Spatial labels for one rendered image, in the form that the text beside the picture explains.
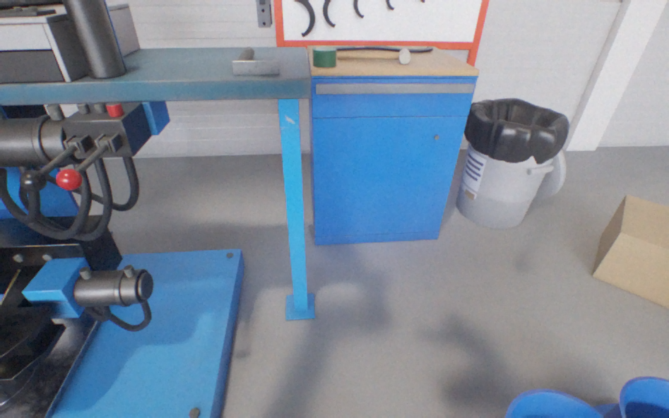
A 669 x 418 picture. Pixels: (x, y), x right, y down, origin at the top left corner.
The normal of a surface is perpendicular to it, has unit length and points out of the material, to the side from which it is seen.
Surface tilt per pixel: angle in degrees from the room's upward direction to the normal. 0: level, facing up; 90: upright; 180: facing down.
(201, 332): 0
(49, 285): 0
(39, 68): 90
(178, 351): 0
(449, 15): 90
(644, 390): 62
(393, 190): 90
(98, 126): 90
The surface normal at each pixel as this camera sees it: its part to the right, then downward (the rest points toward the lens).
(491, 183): -0.60, 0.50
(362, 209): 0.10, 0.58
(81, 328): 0.02, -0.82
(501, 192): -0.34, 0.58
